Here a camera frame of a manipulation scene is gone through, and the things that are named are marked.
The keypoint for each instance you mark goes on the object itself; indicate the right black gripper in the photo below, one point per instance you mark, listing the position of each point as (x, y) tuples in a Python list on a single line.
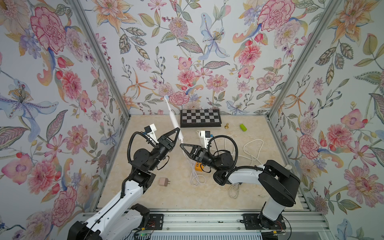
[(201, 154)]

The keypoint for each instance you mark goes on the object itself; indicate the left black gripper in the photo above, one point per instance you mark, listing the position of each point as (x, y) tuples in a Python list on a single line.
[(166, 141)]

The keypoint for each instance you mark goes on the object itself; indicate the orange power strip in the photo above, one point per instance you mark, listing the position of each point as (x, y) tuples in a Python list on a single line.
[(199, 167)]

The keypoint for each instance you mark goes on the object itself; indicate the white electric toothbrush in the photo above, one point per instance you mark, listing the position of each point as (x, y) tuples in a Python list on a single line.
[(174, 120)]

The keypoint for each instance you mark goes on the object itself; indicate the pink wall charger adapter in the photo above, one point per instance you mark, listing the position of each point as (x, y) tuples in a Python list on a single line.
[(164, 182)]

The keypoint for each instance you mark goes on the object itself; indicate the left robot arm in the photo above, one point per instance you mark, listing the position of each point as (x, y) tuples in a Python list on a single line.
[(122, 214)]

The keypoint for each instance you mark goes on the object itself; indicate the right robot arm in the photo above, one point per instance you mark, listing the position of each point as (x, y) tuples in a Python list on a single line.
[(281, 185)]

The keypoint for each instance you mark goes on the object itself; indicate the black white chessboard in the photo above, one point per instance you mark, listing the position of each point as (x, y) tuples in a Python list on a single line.
[(200, 118)]

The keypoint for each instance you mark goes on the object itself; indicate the green plastic cap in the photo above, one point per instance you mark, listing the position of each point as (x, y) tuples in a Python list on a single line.
[(243, 127)]

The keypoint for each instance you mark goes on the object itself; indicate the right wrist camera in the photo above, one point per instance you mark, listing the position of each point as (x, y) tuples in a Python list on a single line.
[(205, 137)]

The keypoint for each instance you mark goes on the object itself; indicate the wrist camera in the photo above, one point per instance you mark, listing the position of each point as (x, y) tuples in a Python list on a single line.
[(205, 137), (150, 132)]

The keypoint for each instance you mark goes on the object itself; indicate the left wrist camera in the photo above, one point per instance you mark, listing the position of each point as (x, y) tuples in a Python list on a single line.
[(150, 132)]

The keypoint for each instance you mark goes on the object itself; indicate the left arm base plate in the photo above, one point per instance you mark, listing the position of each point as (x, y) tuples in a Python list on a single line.
[(152, 222)]

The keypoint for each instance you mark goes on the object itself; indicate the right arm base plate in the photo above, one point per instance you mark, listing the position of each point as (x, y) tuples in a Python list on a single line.
[(258, 222)]

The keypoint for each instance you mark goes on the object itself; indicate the aluminium mounting rail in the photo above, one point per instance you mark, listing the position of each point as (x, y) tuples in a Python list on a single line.
[(230, 221)]

